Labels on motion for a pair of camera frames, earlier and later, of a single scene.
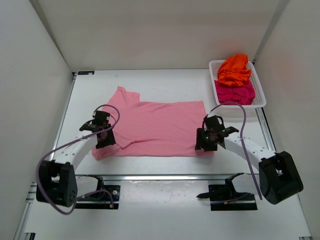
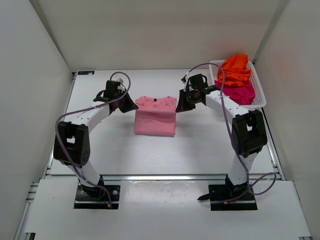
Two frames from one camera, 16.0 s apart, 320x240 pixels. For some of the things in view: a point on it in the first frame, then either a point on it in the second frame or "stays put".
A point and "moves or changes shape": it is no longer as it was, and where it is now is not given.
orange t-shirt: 234,71 stays put
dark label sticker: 86,72 stays put
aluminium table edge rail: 169,177 stays put
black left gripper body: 105,139 to 122,102
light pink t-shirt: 154,129 moves or changes shape
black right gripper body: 203,142 to 188,99
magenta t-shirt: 244,94 stays put
